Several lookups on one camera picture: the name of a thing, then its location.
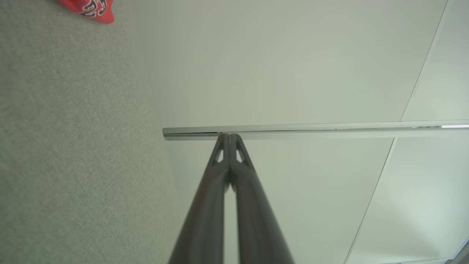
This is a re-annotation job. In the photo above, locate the aluminium floor rail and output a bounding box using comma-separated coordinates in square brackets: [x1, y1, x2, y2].
[162, 120, 469, 141]

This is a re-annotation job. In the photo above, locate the red basketball jersey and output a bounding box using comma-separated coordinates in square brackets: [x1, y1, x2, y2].
[58, 0, 115, 24]

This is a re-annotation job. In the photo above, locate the grey fabric sofa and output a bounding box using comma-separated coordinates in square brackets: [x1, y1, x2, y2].
[0, 0, 185, 264]

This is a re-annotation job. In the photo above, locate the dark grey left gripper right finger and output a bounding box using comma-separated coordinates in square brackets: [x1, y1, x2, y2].
[230, 133, 296, 264]

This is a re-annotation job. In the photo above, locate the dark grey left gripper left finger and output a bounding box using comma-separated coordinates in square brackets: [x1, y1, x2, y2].
[168, 133, 231, 264]

